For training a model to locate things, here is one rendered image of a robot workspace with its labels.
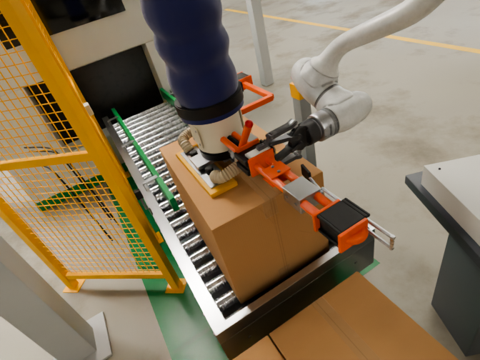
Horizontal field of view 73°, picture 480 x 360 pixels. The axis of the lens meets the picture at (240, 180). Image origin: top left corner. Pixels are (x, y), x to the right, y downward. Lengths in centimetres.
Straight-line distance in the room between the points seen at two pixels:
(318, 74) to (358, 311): 78
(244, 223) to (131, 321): 128
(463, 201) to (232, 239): 70
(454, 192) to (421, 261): 91
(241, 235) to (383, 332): 53
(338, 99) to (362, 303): 67
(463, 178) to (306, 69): 61
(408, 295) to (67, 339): 172
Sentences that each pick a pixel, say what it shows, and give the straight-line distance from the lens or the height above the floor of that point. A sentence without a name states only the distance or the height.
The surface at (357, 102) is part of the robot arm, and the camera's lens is 106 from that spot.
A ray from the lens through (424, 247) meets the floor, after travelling 211.
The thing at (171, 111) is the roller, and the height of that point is 53.
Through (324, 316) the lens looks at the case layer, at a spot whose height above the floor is 54.
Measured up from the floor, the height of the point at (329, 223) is 110.
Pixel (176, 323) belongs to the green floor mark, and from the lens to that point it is 198.
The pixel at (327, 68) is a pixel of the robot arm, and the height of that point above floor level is 121.
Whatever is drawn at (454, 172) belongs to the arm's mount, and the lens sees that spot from 127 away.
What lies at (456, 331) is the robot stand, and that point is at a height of 7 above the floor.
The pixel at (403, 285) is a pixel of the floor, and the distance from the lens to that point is 194.
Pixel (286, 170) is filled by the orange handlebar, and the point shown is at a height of 109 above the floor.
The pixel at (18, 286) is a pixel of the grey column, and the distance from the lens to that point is 171.
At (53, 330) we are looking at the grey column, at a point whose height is 31.
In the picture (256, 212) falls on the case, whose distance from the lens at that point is 98.
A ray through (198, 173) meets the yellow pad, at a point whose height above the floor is 98.
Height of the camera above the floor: 160
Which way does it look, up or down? 37 degrees down
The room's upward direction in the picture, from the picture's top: 16 degrees counter-clockwise
